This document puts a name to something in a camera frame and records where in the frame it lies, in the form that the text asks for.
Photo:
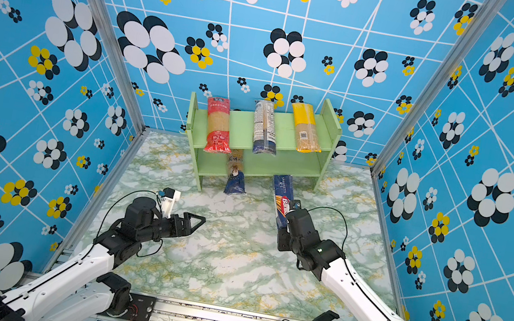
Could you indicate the yellow spaghetti package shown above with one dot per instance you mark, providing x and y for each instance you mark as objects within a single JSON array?
[{"x": 305, "y": 129}]

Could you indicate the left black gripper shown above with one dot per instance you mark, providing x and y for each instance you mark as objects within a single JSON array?
[{"x": 187, "y": 230}]

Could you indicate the dark blue Barilla spaghetti package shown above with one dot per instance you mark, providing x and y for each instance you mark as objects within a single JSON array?
[{"x": 283, "y": 193}]

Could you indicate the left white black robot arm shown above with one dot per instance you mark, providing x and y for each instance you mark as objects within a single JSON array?
[{"x": 86, "y": 284}]

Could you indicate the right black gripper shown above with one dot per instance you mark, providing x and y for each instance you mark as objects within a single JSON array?
[{"x": 282, "y": 240}]

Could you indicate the green two-tier wooden shelf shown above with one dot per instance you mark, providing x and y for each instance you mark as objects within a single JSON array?
[{"x": 287, "y": 160}]

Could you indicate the red spaghetti package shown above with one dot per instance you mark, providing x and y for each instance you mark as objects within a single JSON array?
[{"x": 218, "y": 127}]

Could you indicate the clear blue-label spaghetti package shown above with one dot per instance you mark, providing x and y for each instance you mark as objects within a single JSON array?
[{"x": 264, "y": 135}]

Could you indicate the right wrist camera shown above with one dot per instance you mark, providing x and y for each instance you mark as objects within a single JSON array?
[{"x": 292, "y": 206}]

